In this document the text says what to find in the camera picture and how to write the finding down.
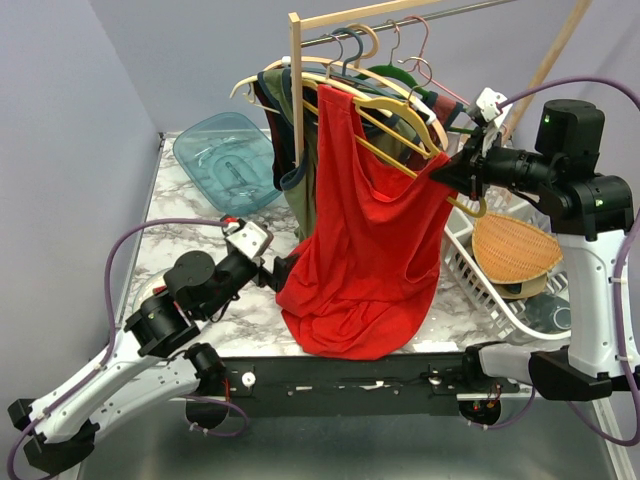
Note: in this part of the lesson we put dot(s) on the cream wooden hanger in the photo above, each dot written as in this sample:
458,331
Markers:
333,70

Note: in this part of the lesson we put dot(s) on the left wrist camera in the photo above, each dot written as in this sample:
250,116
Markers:
249,238

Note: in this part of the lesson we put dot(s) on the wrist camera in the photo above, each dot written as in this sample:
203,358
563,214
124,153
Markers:
487,110
249,238

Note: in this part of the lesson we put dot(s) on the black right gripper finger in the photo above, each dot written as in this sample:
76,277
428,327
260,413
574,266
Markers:
458,174
476,141

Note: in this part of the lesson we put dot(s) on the green velvet hanger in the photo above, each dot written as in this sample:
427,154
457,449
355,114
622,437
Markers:
407,79

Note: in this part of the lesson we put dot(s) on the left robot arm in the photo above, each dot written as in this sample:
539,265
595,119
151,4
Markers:
154,357

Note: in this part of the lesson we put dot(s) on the watermelon pattern plate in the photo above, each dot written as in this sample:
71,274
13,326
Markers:
154,283

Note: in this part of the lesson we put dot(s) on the wooden clothes rack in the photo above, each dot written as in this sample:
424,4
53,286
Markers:
298,25

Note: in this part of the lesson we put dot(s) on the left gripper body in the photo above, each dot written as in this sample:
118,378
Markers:
236,275

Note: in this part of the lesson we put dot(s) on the blue plastic tub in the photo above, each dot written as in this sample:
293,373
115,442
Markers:
229,159

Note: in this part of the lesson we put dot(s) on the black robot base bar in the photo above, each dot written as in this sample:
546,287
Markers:
437,384

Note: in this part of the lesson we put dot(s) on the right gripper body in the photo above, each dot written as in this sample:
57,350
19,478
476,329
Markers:
513,167

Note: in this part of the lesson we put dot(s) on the dark maroon tank top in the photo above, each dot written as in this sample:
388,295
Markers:
270,90

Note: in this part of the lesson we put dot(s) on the red tank top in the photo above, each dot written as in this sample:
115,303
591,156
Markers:
365,279

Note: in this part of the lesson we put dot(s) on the white laundry basket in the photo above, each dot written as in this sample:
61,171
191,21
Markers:
519,314

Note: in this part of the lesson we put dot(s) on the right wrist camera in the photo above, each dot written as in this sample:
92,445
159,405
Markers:
487,110

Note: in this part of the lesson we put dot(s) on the green tank top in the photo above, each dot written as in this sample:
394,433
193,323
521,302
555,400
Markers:
301,196

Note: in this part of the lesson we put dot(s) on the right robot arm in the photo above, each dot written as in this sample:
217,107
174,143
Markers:
592,217

